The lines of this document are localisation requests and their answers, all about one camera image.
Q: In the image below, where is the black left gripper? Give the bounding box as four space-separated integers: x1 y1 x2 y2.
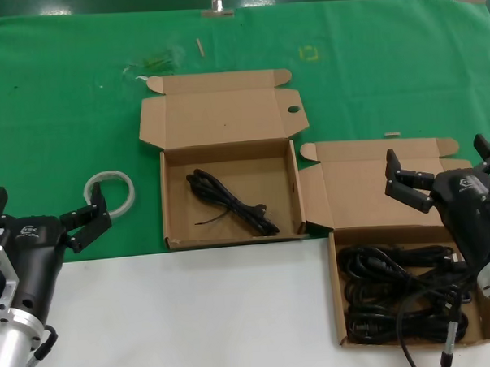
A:
0 181 117 325

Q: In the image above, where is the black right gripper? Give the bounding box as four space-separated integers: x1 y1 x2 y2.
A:
381 132 490 272

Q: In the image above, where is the cardboard box without hole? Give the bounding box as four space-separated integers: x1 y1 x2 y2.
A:
297 133 490 350

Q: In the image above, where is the cardboard box with round hole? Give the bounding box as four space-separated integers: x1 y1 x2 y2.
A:
135 66 316 252

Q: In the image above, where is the clear tape roll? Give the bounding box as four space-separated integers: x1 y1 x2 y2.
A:
83 168 138 221

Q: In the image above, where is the green table cloth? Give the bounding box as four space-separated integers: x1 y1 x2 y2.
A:
0 0 490 269

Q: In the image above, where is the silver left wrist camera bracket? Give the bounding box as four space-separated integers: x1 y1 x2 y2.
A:
0 241 24 327

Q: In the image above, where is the black power cord bundle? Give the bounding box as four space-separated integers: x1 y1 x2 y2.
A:
344 302 471 348
341 267 477 311
336 240 469 278

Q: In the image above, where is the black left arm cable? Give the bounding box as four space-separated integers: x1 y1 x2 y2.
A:
29 322 61 367

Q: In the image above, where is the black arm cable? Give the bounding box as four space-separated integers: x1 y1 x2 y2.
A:
29 322 61 367
394 274 487 367

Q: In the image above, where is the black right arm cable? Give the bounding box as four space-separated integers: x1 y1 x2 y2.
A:
394 274 487 367

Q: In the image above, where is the cable with silver plug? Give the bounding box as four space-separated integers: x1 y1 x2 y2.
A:
436 290 466 367

